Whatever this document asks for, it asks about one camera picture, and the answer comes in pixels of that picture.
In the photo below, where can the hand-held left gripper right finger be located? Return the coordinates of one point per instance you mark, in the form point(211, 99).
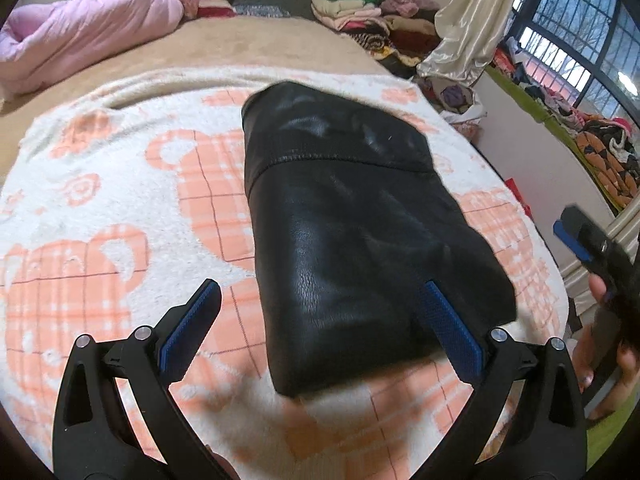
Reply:
point(452, 332)

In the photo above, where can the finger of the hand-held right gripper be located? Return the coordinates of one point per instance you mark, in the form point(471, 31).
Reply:
point(572, 237)

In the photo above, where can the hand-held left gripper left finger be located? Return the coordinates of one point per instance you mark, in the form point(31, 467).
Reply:
point(192, 330)

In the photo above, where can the black leather jacket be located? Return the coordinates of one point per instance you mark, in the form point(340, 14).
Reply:
point(350, 235)

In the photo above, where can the heap of colourful clothes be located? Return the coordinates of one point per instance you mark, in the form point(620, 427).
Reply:
point(605, 155)

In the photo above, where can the white bag of clothes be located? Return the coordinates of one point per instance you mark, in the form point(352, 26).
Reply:
point(452, 100)

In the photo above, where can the pile of folded clothes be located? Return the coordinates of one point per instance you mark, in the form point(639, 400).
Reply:
point(370, 15)

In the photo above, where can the person's right hand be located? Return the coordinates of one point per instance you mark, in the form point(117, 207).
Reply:
point(627, 380)

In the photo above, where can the person's left hand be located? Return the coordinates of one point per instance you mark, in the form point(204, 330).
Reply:
point(222, 467)

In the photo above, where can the red object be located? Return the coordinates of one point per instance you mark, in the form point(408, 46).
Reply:
point(513, 187)

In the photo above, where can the white orange printed blanket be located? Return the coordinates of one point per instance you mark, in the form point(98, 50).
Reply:
point(100, 210)

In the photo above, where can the green sill cover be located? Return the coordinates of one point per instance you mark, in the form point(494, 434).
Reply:
point(515, 94)

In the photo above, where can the green garment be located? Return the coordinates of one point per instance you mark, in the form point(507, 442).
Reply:
point(610, 435)

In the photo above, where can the dark framed window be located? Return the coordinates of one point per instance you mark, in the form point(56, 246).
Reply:
point(575, 25)

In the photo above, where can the cream satin curtain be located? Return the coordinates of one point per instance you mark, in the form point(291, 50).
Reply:
point(465, 25)

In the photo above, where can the red cloth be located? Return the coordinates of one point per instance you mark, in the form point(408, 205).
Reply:
point(215, 8)

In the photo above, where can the pink quilt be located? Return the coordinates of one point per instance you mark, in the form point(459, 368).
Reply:
point(85, 25)

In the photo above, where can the blue patterned cloth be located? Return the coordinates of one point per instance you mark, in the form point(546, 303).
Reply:
point(260, 10)

